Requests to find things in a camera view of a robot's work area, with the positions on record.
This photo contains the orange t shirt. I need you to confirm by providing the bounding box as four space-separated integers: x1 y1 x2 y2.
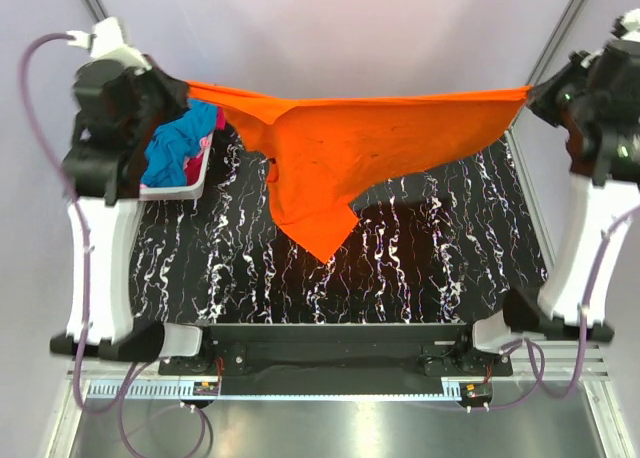
189 82 529 262

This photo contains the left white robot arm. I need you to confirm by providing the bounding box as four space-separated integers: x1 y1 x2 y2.
50 59 216 374

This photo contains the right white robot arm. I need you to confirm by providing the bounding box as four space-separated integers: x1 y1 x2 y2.
453 32 639 375

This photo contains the blue t shirt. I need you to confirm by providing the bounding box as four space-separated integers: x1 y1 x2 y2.
141 100 218 188

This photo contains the white plastic laundry basket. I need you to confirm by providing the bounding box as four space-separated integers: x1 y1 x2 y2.
139 133 213 201

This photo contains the black marble pattern mat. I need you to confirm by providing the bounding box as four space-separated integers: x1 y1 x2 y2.
130 131 546 324

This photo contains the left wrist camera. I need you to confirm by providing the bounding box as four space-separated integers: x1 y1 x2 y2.
67 17 152 73

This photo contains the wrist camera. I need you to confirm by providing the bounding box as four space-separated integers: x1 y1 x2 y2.
67 17 152 73
611 8 640 43

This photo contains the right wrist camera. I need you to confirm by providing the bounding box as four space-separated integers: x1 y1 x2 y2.
611 8 640 43

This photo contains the aluminium front rail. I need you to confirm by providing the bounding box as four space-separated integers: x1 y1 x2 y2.
66 341 611 380

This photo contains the white slotted cable duct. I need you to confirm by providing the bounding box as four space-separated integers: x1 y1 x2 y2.
89 375 481 402

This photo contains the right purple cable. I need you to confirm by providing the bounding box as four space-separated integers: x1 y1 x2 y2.
464 212 640 409

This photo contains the purple cable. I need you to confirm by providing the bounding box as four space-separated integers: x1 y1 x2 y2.
464 212 640 409
18 32 215 458

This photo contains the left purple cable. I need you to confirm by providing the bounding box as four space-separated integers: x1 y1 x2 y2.
18 32 215 458

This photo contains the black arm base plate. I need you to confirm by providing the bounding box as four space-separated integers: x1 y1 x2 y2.
159 341 513 378

